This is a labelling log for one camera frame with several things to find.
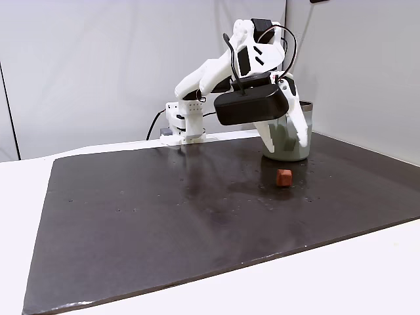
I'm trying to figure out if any small red cube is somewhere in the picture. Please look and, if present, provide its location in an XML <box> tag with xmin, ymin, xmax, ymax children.
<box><xmin>276</xmin><ymin>169</ymin><xmax>293</xmax><ymax>188</ymax></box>

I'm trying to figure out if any grey-green mug with steel rim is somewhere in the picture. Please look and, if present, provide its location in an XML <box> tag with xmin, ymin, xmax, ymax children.
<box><xmin>261</xmin><ymin>100</ymin><xmax>314</xmax><ymax>162</ymax></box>

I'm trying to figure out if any dark glossy table mat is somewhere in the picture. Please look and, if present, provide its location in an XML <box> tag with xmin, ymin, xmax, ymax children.
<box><xmin>22</xmin><ymin>131</ymin><xmax>420</xmax><ymax>315</ymax></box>

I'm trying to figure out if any thin black pole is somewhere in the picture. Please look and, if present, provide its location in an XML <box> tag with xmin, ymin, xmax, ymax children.
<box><xmin>0</xmin><ymin>61</ymin><xmax>22</xmax><ymax>161</ymax></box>

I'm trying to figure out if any thin black motor cable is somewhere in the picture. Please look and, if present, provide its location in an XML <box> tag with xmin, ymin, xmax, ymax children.
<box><xmin>257</xmin><ymin>24</ymin><xmax>298</xmax><ymax>81</ymax></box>

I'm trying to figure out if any black oval camera box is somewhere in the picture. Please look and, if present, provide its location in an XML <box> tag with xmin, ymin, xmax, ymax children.
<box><xmin>213</xmin><ymin>84</ymin><xmax>291</xmax><ymax>127</ymax></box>

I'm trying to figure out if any thick black camera cable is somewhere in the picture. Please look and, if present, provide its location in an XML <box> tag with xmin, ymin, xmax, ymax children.
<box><xmin>222</xmin><ymin>32</ymin><xmax>248</xmax><ymax>97</ymax></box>

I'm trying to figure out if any black power cable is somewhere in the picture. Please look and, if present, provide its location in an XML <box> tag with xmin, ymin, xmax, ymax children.
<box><xmin>145</xmin><ymin>110</ymin><xmax>167</xmax><ymax>142</ymax></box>

